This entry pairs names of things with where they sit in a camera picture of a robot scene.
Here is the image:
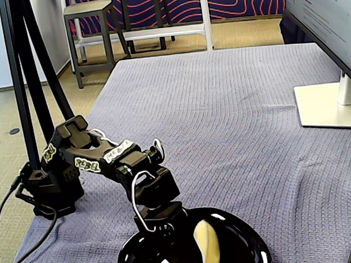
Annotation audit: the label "blue-grey woven cloth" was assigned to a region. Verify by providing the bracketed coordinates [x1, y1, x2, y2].
[4, 40, 351, 263]

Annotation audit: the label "red white servo cable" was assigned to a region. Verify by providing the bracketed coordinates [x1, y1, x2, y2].
[151, 138, 166, 164]
[130, 170, 158, 234]
[89, 127, 118, 148]

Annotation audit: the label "black furniture legs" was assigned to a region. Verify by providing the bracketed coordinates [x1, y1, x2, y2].
[120, 0, 177, 54]

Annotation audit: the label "black glossy bowl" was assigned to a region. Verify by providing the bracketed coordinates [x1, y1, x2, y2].
[115, 204, 274, 263]

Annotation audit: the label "purple partition with red lines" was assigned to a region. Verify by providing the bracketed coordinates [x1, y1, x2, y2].
[65, 0, 287, 36]

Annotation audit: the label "silver monitor stand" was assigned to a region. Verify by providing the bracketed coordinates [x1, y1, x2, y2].
[293, 70, 351, 132]

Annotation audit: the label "yellow banana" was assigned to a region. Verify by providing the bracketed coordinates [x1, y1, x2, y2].
[193, 218, 222, 263]

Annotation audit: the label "black camera stand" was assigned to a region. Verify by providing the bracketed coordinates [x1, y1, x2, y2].
[0, 0, 77, 172]

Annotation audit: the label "white table frame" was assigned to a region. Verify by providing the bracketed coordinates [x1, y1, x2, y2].
[71, 0, 215, 64]

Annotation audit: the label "black USB cable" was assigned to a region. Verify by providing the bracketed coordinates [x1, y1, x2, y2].
[0, 174, 24, 239]
[1, 200, 60, 263]

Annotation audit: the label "grey metal stool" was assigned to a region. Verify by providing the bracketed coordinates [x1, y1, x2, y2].
[62, 0, 134, 91]

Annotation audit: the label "computer monitor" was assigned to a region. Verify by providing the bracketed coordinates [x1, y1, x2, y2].
[284, 0, 351, 89]

